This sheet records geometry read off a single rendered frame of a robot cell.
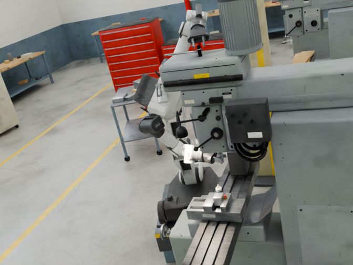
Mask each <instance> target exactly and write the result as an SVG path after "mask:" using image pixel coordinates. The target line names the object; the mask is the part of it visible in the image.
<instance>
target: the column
mask: <svg viewBox="0 0 353 265"><path fill-rule="evenodd" d="M270 119H271V127H272V137H271V147H272V155H273V163H274V171H275V179H276V187H277V194H278V202H279V210H280V215H281V223H282V231H283V239H284V247H285V254H286V262H287V265H353V107H342V108H325V109H309V110H292V111H275V112H272V115H271V117H270Z"/></svg>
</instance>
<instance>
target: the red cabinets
mask: <svg viewBox="0 0 353 265"><path fill-rule="evenodd" d="M98 32H99V36H100V39H101V43H102V46H103V50H104V52H105V56H106V60H107V63H108V67H109V70H110V74H111V78H112V81H113V85H114V88H115V91H116V92H117V90H118V88H123V87H128V86H133V81H135V80H138V79H141V77H142V75H143V74H146V75H149V76H151V77H154V78H157V79H158V78H159V76H158V75H157V74H156V73H155V70H156V71H157V72H158V74H159V75H160V72H159V67H160V65H161V63H162V61H163V60H164V59H165V58H167V59H169V58H171V57H172V56H173V55H169V56H164V55H165V54H172V53H174V51H175V48H176V46H177V43H178V40H179V38H173V39H170V40H169V41H167V42H166V43H164V40H163V35H162V30H161V26H160V21H159V17H153V18H147V19H142V20H138V21H133V22H127V23H121V24H115V25H110V26H107V27H105V28H103V29H102V30H100V31H98ZM197 45H200V47H201V49H202V51H205V50H214V49H221V48H225V47H224V40H223V34H222V33H214V34H210V35H209V39H208V41H206V42H205V47H203V42H200V43H195V48H194V49H193V45H192V44H191V45H190V48H189V50H188V51H194V50H197Z"/></svg>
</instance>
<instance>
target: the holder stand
mask: <svg viewBox="0 0 353 265"><path fill-rule="evenodd" d="M227 158H228V162H229V168H230V173H231V175H247V172H248V169H249V166H250V163H251V162H248V161H245V160H243V159H242V158H240V157H239V156H238V155H237V154H236V153H235V151H234V150H229V151H228V152H227Z"/></svg>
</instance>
